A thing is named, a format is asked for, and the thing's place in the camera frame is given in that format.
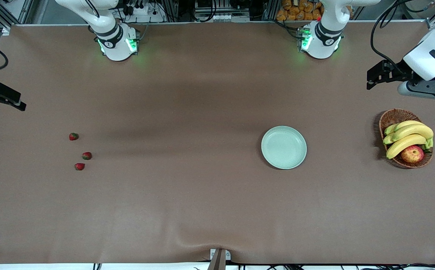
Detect mint green round plate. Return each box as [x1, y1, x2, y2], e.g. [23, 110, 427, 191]
[261, 126, 307, 170]

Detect brown wicker basket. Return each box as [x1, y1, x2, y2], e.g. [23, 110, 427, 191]
[379, 109, 434, 169]

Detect small greenish yellow banana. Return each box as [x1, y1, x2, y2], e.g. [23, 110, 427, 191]
[385, 120, 424, 135]

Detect grey rounded background housing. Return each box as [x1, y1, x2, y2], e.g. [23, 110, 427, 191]
[404, 0, 435, 11]

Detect red yellow apple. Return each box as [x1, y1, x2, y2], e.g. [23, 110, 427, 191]
[401, 145, 425, 164]

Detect bag of orange snacks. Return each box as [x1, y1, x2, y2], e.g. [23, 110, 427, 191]
[276, 0, 324, 21]

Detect white power strip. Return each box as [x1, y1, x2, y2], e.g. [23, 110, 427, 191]
[122, 0, 165, 22]

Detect black background equipment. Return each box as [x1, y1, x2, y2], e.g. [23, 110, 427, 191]
[195, 0, 252, 14]

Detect brown table cover mat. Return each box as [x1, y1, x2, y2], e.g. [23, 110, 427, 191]
[0, 19, 435, 265]

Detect dark mounting bar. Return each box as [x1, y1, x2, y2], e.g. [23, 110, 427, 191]
[207, 250, 227, 270]

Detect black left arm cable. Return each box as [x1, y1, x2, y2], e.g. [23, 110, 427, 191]
[370, 0, 435, 75]

